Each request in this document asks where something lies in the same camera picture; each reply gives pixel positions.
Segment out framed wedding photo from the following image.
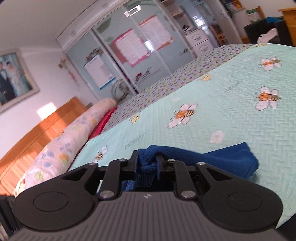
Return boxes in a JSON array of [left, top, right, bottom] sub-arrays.
[[1, 49, 40, 113]]

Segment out white door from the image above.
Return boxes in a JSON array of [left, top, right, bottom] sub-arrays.
[[214, 1, 243, 44]]

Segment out mint bee-print quilt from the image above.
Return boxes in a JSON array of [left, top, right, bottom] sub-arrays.
[[72, 44, 295, 224]]

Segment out rolled floral duvet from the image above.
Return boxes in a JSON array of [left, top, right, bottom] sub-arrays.
[[13, 98, 117, 197]]

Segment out red pillow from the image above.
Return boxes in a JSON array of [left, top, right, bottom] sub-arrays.
[[88, 107, 117, 140]]

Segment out white clothes on chair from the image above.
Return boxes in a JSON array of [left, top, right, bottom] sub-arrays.
[[257, 28, 278, 44]]

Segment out blue knit sweater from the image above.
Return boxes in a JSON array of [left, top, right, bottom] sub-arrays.
[[121, 143, 259, 191]]

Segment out black sofa chair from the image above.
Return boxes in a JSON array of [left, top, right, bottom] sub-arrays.
[[244, 18, 293, 46]]

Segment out sliding glass wardrobe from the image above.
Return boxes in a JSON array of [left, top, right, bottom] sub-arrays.
[[57, 1, 195, 99]]

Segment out wooden desk with drawers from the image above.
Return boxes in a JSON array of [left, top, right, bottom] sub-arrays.
[[278, 7, 296, 46]]

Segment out white electric fan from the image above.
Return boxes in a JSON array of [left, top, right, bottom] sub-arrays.
[[111, 78, 130, 102]]

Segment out white drawer cabinet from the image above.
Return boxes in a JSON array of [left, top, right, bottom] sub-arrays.
[[185, 29, 214, 57]]

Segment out green white box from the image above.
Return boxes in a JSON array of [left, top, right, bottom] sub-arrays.
[[246, 9, 261, 23]]

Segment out wooden headboard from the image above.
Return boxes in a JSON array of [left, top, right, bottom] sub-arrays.
[[1, 97, 87, 195]]

